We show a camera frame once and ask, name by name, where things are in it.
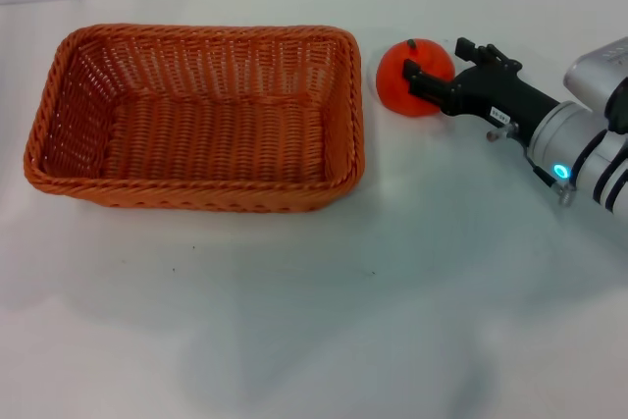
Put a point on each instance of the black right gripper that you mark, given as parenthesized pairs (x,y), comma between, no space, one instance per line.
(495,92)

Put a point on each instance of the orange toy tangerine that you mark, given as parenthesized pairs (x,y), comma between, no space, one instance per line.
(392,78)

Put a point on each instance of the orange woven wicker basket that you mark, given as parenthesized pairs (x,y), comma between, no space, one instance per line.
(211,139)

